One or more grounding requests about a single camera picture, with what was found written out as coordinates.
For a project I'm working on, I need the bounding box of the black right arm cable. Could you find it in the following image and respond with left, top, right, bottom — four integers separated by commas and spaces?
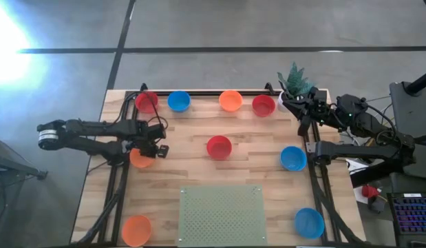
366, 104, 398, 145

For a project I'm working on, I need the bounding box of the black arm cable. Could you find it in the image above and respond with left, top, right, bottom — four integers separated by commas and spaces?
366, 104, 398, 145
140, 92, 169, 138

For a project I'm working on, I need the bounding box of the white plant pot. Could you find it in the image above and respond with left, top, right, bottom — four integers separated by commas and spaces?
277, 90, 296, 114

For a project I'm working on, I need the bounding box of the backlit computer keyboard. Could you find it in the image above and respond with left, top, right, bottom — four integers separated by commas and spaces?
387, 192, 426, 237

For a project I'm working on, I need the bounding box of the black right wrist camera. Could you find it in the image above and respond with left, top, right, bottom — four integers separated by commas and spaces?
308, 86, 329, 104

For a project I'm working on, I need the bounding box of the white paper sheet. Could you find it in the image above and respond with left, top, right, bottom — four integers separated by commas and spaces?
346, 158, 370, 175

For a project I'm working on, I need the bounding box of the dark grey tripod stand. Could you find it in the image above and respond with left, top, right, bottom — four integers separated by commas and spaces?
0, 137, 48, 248

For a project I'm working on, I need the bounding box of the green perforated metal riser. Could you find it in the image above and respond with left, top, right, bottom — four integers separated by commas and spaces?
178, 185, 268, 247

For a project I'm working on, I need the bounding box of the red plastic object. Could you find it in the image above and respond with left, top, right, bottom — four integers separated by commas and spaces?
361, 185, 381, 199

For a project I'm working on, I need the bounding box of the green artificial plant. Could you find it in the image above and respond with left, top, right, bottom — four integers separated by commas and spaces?
277, 61, 317, 99

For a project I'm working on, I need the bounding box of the blue plastic mini bowl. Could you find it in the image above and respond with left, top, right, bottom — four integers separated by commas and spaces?
167, 90, 192, 113
279, 145, 308, 172
294, 207, 326, 240

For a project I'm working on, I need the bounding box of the black aluminium table frame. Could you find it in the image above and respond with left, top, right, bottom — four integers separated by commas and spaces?
76, 82, 368, 248

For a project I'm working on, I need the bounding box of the black stand pole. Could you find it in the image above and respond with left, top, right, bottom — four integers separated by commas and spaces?
404, 68, 426, 96

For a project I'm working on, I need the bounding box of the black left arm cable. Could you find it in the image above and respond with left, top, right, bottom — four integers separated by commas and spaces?
140, 92, 169, 138

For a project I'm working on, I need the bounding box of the red plastic mini bowl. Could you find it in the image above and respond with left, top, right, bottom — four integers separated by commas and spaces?
206, 135, 233, 161
134, 91, 160, 114
251, 94, 277, 118

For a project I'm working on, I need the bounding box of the orange plastic mini bowl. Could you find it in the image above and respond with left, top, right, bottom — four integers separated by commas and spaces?
218, 90, 244, 113
129, 147, 156, 169
121, 215, 153, 247

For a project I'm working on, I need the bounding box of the dark grey stand base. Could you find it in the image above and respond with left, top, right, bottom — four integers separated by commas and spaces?
390, 81, 426, 180

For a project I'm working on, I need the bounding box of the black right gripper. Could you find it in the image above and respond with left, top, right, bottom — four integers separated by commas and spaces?
282, 98, 337, 136

